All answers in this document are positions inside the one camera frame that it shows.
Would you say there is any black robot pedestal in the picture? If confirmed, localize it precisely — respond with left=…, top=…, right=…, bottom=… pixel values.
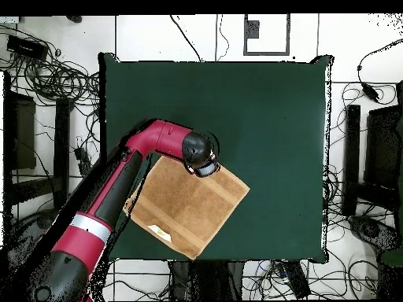
left=169, top=260, right=245, bottom=301

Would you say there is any black cable tangle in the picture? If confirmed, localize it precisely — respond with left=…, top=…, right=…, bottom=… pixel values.
left=0, top=24, right=101, bottom=108

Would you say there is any black power adapter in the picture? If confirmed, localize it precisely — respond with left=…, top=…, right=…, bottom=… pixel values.
left=361, top=82, right=381, bottom=102

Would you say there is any thin black cable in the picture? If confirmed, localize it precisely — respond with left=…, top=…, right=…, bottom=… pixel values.
left=214, top=13, right=230, bottom=63

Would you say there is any black upright bar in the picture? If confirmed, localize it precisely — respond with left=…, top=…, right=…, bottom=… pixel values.
left=342, top=104, right=362, bottom=217
left=52, top=98, right=72, bottom=210

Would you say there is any black electronics box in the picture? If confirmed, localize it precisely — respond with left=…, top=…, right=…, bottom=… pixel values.
left=6, top=34, right=49, bottom=61

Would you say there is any tan terry towel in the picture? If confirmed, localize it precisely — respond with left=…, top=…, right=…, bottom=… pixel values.
left=123, top=155, right=251, bottom=260

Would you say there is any black flat panel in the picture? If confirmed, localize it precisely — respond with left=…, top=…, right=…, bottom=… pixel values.
left=364, top=105, right=403, bottom=190
left=11, top=92, right=38, bottom=171

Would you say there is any black power brick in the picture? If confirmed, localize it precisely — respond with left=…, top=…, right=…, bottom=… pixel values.
left=283, top=260, right=312, bottom=300

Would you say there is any long black cable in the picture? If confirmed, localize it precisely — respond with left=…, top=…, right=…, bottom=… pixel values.
left=169, top=13, right=203, bottom=63

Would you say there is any black power strip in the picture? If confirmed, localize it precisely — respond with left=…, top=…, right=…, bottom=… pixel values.
left=73, top=146, right=95, bottom=177

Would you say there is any dark green table cloth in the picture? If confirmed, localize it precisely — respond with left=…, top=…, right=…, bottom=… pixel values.
left=98, top=51, right=335, bottom=263

